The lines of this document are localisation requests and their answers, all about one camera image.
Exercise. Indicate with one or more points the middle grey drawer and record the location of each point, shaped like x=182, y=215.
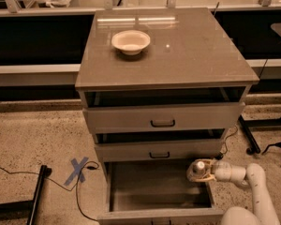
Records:
x=129, y=151

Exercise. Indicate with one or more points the grey drawer cabinet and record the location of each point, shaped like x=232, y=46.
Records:
x=190, y=60

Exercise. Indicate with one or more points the blue tape cross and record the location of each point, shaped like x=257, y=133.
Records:
x=77, y=173

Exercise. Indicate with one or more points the black metal stand right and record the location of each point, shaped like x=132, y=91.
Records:
x=263, y=123

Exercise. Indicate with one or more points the bottom grey open drawer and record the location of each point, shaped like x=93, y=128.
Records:
x=156, y=192

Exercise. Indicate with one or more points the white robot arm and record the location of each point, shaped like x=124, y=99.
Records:
x=252, y=176

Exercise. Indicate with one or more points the black metal stand left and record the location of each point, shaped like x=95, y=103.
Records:
x=26, y=209

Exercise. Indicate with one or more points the black metal stand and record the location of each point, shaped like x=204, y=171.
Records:
x=26, y=209
x=263, y=123

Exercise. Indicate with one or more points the top grey drawer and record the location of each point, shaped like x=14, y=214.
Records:
x=162, y=117

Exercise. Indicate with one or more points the white paper bowl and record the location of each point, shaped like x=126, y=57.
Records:
x=130, y=42

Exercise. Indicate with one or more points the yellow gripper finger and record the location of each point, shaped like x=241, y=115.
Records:
x=201, y=178
x=203, y=163

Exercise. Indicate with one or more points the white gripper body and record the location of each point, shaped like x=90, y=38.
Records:
x=222, y=172

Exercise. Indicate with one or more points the clear plastic water bottle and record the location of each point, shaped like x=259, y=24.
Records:
x=205, y=170

